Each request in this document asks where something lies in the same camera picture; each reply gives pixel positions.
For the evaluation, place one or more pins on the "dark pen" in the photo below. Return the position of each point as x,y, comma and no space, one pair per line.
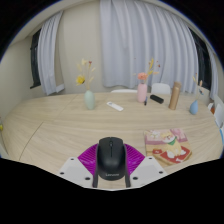
145,101

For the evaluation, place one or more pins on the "wide white curtain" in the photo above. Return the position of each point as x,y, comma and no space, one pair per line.
146,40

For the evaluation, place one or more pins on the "blue vase with dried flowers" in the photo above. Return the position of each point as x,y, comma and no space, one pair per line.
194,108

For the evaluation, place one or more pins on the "narrow white curtain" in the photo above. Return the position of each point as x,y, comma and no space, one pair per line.
50,56
213,76

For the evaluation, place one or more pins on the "black computer mouse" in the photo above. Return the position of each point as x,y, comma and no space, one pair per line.
111,158

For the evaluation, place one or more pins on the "pink vase with flowers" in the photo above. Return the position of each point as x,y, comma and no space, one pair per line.
142,95

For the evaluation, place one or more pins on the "small black case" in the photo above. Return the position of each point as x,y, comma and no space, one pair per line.
156,99

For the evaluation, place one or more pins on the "cartoon print mouse pad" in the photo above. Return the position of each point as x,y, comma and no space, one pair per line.
168,146

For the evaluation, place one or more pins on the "tan insulated bottle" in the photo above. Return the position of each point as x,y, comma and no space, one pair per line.
174,96

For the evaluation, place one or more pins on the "white chair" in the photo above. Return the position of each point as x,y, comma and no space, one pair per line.
161,88
123,90

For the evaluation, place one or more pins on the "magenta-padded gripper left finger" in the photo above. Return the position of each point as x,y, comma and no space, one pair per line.
85,161

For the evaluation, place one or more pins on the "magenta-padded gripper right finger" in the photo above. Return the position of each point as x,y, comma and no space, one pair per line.
136,161

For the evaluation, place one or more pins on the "green vase with yellow flowers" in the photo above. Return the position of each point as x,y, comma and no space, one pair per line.
89,101

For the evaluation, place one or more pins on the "white remote control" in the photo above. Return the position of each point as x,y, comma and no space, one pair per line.
115,106

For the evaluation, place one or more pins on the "dark window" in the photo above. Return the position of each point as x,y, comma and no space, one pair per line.
201,63
35,60

